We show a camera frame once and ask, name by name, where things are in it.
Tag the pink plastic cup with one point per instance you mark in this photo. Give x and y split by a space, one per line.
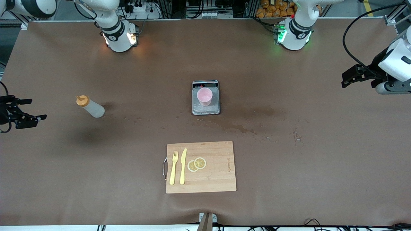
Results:
204 96

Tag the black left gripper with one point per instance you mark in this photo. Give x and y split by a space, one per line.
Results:
376 66

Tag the silver digital kitchen scale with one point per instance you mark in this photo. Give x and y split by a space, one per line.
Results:
205 110

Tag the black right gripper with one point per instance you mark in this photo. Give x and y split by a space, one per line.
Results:
4 110

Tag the translucent squeeze bottle orange cap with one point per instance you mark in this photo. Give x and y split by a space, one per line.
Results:
93 109

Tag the white connector block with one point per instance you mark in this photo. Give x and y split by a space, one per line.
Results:
212 14

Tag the metal camera stand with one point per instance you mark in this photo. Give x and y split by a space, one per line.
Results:
208 223

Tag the aluminium frame post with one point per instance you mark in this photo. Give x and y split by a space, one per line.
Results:
393 21
25 25

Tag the yellow plastic knife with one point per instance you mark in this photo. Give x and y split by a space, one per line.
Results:
183 163

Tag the lemon slice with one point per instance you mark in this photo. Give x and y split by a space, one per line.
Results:
200 163
191 166

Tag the orange snack packs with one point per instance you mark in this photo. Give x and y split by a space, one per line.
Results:
266 9

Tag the brown table cover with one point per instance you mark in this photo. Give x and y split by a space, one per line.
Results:
289 80

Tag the white power strip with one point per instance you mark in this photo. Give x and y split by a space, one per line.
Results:
146 14

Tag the yellow plastic fork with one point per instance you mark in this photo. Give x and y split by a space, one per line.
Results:
173 171

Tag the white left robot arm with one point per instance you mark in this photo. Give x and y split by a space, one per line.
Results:
293 38

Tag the wooden cutting board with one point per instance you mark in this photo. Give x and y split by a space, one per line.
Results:
218 173

